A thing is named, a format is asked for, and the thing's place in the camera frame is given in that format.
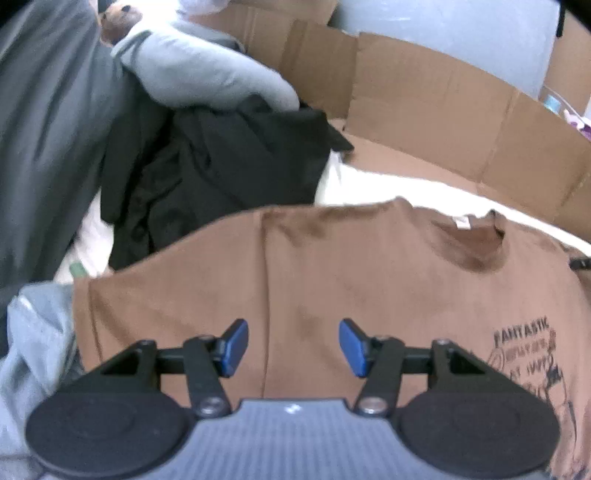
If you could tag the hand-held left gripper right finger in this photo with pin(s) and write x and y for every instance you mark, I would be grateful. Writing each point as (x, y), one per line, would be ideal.
(353, 346)

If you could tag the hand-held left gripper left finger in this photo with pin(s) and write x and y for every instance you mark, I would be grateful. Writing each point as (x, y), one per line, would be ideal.
(235, 346)

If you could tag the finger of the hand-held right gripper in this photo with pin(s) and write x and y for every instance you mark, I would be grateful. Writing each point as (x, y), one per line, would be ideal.
(581, 263)

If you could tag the brown t-shirt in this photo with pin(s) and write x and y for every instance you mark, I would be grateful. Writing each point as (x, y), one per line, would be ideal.
(323, 267)

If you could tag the white printed bedsheet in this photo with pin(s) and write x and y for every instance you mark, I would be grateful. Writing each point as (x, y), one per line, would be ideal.
(351, 184)

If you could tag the black garment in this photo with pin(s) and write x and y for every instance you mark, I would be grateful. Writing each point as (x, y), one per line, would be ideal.
(207, 175)

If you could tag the light blue jeans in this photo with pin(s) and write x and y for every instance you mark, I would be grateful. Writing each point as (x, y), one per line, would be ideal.
(32, 369)

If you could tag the brown cardboard sheet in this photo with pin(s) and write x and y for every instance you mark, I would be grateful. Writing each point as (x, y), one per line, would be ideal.
(438, 106)

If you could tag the light grey sweatshirt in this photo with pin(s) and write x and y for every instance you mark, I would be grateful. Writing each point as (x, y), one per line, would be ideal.
(198, 69)

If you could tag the dark grey garment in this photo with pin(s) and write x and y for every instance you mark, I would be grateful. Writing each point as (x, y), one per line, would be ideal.
(46, 138)

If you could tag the clear plastic bag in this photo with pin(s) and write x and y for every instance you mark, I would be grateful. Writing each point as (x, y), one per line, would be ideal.
(203, 5)

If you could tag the brown plush toy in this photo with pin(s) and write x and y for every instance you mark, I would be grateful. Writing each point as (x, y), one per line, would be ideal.
(119, 21)

